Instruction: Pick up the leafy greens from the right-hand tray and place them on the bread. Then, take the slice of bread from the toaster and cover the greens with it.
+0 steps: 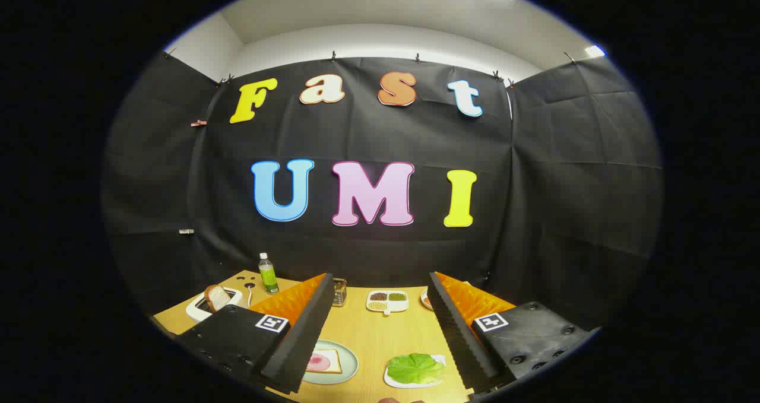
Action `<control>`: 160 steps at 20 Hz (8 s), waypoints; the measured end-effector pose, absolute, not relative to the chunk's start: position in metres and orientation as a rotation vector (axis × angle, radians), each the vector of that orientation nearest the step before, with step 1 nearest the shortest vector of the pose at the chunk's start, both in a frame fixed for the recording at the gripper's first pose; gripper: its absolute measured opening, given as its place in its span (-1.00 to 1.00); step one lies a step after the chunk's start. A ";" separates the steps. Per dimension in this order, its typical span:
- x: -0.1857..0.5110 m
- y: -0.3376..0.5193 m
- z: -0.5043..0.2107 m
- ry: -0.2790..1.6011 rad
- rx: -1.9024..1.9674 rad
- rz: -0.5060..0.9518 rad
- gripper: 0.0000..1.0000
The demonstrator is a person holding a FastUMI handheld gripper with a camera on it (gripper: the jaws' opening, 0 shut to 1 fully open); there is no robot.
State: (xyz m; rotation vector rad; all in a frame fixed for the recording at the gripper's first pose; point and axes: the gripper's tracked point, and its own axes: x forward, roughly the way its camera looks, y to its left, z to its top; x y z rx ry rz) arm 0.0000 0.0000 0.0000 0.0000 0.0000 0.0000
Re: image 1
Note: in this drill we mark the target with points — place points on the pale green round plate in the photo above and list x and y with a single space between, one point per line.
350 361

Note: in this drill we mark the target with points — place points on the small ceiling light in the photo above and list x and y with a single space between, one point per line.
594 51

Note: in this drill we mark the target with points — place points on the white divided bean dish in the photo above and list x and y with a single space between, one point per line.
386 311

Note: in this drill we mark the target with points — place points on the black backdrop cloth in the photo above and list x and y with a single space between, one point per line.
534 213

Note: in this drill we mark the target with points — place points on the plain bread slice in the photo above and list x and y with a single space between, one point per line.
218 298

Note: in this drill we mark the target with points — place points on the pink ham slice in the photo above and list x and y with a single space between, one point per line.
319 362

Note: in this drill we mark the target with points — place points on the bread slice under ham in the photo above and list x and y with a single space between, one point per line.
334 361

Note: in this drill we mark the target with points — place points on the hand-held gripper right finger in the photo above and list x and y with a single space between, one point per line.
460 338

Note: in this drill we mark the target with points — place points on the round white meat plate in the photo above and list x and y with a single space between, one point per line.
424 299

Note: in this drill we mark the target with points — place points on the green label drink bottle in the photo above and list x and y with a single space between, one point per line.
268 275

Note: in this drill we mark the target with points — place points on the white square plate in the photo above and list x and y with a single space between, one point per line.
393 383

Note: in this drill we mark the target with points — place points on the green lettuce leaf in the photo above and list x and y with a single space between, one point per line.
415 367

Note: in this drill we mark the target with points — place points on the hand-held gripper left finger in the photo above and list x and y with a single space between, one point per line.
303 343

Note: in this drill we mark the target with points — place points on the white toaster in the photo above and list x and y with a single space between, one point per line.
193 314

